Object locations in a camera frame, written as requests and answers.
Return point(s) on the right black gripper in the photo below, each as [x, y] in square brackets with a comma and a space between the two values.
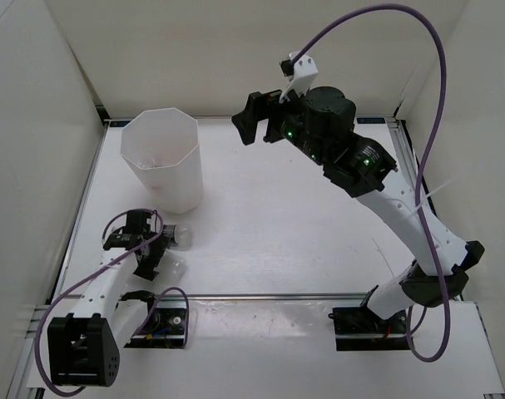
[258, 109]

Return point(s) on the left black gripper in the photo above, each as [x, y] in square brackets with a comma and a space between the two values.
[146, 268]

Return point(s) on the clear unlabelled plastic bottle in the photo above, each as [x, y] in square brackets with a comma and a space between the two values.
[170, 269]

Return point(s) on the black label plastic bottle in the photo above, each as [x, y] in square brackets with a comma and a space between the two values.
[178, 235]

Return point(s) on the blue white label plastic bottle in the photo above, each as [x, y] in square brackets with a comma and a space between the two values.
[151, 163]

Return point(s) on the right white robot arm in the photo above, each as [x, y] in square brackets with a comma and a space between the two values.
[368, 173]

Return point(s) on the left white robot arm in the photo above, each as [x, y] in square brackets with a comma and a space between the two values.
[84, 345]

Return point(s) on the white octagonal plastic bin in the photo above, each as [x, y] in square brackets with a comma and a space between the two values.
[172, 135]

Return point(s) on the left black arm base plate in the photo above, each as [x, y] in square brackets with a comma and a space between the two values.
[168, 327]

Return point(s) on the white cable tie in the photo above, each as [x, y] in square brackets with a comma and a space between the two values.
[427, 197]

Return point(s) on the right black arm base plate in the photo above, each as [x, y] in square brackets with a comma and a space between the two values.
[358, 329]

